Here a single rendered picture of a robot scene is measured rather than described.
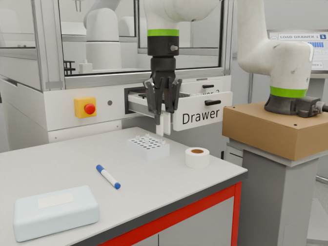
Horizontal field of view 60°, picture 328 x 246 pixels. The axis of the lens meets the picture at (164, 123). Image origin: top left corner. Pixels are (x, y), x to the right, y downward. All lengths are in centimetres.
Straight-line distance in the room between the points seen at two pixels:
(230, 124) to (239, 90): 208
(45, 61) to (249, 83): 232
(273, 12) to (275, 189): 207
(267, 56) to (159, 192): 65
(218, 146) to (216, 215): 91
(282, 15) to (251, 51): 174
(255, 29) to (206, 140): 71
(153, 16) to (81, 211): 52
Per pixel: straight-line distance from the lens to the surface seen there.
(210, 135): 162
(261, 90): 298
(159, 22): 81
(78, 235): 58
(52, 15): 110
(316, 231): 203
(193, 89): 143
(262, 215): 121
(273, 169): 111
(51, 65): 109
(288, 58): 107
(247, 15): 114
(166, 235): 72
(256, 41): 115
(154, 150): 87
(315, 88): 188
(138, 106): 116
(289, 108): 109
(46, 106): 110
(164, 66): 82
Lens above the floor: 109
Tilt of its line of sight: 15 degrees down
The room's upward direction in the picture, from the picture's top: straight up
